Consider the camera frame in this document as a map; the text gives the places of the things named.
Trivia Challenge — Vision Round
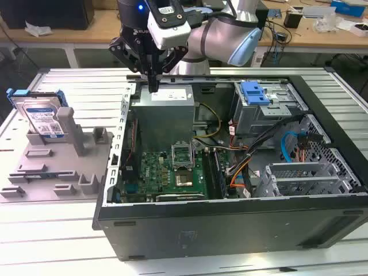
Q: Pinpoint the silver drive cage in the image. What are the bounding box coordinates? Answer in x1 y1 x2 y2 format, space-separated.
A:
231 80 310 144

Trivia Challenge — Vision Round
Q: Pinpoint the grey power supply unit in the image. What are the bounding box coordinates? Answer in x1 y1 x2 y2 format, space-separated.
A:
131 85 197 146

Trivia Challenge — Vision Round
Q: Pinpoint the black graphics card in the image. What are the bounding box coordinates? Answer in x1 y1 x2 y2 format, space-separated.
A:
155 193 206 202

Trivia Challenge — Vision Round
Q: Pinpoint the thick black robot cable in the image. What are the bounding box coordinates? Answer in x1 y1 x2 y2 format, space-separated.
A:
183 7 212 29

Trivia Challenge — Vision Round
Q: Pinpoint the black PC case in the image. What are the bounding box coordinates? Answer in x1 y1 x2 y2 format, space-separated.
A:
91 73 368 262

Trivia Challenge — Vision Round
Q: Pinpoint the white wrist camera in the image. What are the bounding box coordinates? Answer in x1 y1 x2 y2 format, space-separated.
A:
147 5 193 50

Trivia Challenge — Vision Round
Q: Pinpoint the yellow and black wire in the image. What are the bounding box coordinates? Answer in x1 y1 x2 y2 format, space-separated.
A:
193 102 223 141

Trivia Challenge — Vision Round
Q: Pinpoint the CPU socket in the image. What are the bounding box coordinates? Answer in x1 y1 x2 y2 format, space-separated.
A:
174 170 194 188

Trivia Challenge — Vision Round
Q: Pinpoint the grey parts rack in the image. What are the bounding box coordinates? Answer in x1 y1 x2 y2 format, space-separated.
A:
0 106 115 204

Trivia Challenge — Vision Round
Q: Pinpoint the metal socket cover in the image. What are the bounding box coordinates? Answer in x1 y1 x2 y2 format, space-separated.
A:
170 140 194 171

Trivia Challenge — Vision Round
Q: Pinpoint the blue data wire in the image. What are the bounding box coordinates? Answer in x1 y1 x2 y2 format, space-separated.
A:
280 129 310 164

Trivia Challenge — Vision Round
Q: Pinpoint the white crumpled plastic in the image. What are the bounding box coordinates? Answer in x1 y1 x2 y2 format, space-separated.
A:
24 20 54 38

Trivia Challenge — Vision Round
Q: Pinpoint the multicoloured power wire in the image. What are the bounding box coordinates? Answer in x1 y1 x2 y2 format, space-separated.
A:
297 132 324 165

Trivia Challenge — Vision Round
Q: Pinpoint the small black container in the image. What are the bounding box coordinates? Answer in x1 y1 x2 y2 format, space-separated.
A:
283 10 304 29

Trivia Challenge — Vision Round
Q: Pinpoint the grey flat box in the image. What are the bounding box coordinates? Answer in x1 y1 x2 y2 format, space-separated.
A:
301 5 337 20

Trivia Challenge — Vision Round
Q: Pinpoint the blue hanging cable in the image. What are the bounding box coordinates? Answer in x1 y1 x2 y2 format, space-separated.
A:
271 43 281 68

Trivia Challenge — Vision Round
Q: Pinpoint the hard disk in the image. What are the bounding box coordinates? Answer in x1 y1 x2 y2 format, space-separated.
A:
6 88 69 143

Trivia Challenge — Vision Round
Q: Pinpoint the white tray with black item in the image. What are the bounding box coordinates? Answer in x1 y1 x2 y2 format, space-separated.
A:
349 22 368 38

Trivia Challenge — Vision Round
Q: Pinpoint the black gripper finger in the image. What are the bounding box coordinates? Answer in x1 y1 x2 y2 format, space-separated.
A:
154 45 190 93
108 36 155 93

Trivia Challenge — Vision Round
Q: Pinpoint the clear plastic bag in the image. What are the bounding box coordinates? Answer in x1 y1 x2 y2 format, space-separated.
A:
313 16 346 33

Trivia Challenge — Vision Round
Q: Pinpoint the black wire bundle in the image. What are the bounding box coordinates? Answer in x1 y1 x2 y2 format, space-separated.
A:
240 113 305 199

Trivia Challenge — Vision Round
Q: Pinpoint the silver disk bay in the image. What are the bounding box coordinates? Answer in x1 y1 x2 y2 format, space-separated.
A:
254 160 360 198

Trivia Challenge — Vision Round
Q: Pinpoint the orange wire bundle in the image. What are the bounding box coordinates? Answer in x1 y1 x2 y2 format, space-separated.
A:
227 159 251 189

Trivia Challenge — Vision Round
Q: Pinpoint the blue cardboard box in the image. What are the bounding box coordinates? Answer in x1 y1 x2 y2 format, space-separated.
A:
330 0 368 18

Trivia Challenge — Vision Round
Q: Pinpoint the large black box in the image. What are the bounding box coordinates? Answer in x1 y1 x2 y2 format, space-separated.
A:
0 0 95 31

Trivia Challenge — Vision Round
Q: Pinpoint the blue plastic drive latch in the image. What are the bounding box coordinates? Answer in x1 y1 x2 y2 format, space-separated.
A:
241 82 270 106

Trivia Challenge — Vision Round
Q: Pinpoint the black RAM slot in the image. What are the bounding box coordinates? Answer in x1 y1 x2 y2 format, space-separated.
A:
212 148 230 199
202 148 219 200

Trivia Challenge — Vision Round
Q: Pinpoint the wooden desk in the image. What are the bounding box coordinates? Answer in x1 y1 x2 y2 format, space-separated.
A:
0 0 368 55

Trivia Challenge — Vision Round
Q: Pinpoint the green motherboard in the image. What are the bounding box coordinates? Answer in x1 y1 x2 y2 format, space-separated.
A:
119 149 241 202

